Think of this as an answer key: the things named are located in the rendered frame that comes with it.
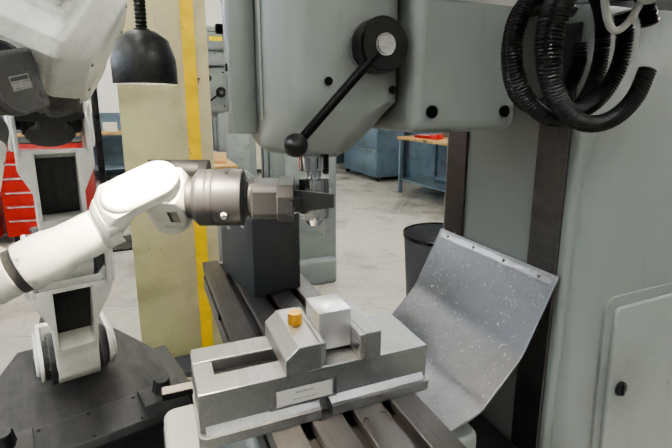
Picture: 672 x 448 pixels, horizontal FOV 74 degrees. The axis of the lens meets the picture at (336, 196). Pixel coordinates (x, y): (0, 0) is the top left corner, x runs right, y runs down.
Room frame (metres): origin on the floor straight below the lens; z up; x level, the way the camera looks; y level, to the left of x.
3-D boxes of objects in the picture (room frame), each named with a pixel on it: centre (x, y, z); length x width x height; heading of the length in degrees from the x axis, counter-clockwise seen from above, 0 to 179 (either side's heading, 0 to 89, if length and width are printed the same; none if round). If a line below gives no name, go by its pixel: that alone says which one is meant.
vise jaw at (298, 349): (0.62, 0.06, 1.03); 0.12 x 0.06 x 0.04; 22
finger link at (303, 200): (0.66, 0.03, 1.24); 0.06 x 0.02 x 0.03; 94
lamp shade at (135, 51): (0.55, 0.23, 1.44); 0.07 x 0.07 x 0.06
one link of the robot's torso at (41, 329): (1.22, 0.78, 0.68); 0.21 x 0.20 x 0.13; 36
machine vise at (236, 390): (0.63, 0.04, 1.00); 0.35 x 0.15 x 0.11; 112
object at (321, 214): (0.69, 0.03, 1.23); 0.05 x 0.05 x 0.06
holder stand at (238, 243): (1.08, 0.20, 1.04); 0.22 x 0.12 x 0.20; 33
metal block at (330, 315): (0.64, 0.01, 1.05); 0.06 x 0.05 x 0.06; 22
